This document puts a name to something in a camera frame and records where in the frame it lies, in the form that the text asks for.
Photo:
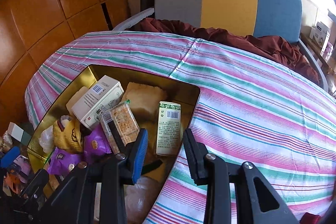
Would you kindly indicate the wooden wardrobe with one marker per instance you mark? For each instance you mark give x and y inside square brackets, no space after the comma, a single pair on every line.
[52,3]

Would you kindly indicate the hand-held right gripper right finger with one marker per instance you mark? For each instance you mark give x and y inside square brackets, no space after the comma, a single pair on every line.
[194,158]

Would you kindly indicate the grey bed rail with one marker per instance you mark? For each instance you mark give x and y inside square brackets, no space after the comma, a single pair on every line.
[134,18]
[315,66]

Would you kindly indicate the white plastic bag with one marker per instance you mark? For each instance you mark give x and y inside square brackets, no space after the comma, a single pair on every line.
[141,200]
[46,140]

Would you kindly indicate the white appliance box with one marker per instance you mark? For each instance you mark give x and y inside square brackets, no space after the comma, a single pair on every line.
[320,35]

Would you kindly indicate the wooden side desk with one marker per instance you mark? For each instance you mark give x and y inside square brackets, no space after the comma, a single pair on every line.
[313,48]

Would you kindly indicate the cracker packet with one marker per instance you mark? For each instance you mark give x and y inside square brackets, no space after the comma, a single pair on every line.
[123,124]

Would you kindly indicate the small green white box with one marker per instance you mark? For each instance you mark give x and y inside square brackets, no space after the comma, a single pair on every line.
[168,134]

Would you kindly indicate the maroon blanket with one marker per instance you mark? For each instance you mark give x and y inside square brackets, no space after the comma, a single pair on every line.
[262,48]

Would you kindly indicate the small pink box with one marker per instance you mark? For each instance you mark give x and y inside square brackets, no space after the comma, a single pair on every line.
[330,52]

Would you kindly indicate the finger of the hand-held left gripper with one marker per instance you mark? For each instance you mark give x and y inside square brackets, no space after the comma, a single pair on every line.
[9,157]
[36,182]

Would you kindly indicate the purple snack packet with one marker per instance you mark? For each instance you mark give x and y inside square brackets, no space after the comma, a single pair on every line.
[95,145]
[63,161]

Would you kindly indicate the gold tin box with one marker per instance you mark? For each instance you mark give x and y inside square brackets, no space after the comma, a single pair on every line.
[170,90]

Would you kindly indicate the yellow sponge block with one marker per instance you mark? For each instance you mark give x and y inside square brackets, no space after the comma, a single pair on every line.
[76,100]
[144,100]

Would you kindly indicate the dark red cloth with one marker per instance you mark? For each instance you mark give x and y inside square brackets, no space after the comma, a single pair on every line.
[311,218]

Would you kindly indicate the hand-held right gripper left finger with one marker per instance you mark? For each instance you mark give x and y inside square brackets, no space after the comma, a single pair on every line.
[139,158]

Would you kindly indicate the white teal small box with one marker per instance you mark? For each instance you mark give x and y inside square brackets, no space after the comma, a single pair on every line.
[17,132]

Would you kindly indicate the yellow knitted toy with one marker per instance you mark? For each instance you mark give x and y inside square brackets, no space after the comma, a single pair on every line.
[67,137]

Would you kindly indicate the large white carton box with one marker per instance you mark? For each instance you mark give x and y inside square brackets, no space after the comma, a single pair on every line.
[97,100]

